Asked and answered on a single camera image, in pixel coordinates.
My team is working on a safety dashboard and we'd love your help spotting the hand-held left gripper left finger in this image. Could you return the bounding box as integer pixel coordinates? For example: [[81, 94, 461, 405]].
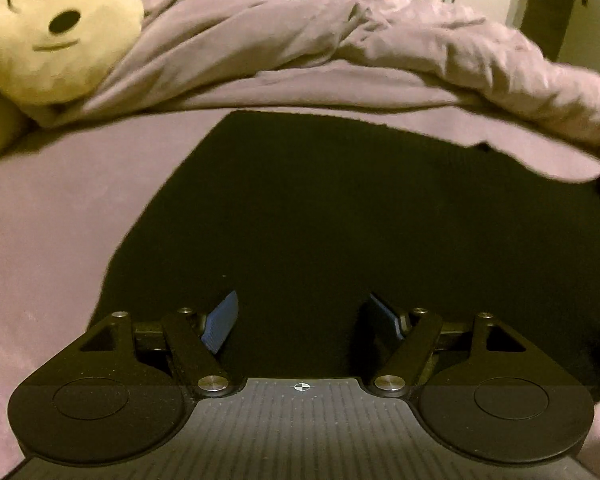
[[80, 290, 240, 395]]

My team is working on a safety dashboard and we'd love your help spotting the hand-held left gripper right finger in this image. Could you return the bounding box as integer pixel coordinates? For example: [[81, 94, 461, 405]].
[[355, 292, 528, 397]]

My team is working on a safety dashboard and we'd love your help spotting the black knit sweater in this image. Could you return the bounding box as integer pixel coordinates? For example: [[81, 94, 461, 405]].
[[97, 110, 600, 403]]

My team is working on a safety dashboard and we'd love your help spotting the purple duvet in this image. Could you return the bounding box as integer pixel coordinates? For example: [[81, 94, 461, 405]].
[[27, 0, 600, 185]]

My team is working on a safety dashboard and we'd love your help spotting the cream emoji face pillow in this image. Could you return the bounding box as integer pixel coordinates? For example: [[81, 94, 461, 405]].
[[0, 0, 146, 107]]

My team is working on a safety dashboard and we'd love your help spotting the brown door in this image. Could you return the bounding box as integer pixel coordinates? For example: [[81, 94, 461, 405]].
[[519, 0, 583, 63]]

